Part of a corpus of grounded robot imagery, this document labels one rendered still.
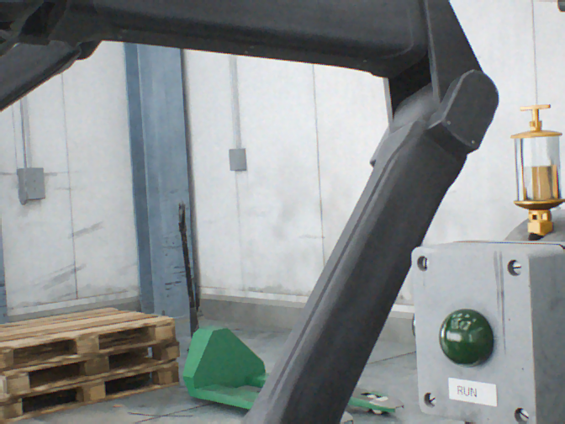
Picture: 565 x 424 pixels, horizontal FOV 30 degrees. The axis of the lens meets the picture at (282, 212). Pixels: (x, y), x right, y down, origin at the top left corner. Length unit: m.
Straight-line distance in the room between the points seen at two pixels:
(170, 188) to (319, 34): 8.31
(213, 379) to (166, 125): 3.44
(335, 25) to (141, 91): 8.66
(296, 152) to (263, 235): 0.80
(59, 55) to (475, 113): 0.68
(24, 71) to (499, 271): 0.93
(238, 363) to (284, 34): 5.56
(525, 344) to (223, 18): 0.39
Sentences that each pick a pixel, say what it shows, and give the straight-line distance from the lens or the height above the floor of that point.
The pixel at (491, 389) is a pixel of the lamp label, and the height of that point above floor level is 1.26.
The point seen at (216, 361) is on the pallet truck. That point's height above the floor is 0.21.
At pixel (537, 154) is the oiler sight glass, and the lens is 0.60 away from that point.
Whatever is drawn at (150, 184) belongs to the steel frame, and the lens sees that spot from 9.43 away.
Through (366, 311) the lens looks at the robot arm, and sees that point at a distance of 0.79.
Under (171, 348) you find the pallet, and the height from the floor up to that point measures 0.23.
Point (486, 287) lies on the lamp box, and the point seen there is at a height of 1.31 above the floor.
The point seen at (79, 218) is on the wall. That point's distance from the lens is 9.17.
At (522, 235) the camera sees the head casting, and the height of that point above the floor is 1.33.
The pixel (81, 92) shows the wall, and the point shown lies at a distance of 9.23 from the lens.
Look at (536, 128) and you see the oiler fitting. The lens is 0.61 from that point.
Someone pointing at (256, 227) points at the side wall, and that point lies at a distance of 8.72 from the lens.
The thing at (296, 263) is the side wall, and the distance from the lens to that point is 8.40.
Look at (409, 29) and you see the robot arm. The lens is 0.88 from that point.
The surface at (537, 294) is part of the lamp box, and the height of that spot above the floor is 1.31.
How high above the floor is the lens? 1.38
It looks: 3 degrees down
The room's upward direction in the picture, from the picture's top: 3 degrees counter-clockwise
